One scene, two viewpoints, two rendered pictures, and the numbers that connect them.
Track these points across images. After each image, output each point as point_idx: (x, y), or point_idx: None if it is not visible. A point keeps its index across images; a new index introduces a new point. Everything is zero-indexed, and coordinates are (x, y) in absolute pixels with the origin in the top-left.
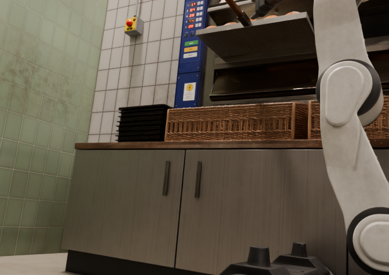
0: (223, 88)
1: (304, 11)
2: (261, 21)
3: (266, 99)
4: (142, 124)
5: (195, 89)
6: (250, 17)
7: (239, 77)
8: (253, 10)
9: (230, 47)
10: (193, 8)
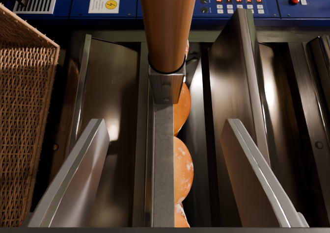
0: (103, 57)
1: (230, 201)
2: (166, 144)
3: (68, 131)
4: None
5: (106, 14)
6: (89, 127)
7: (121, 84)
8: (235, 101)
9: None
10: None
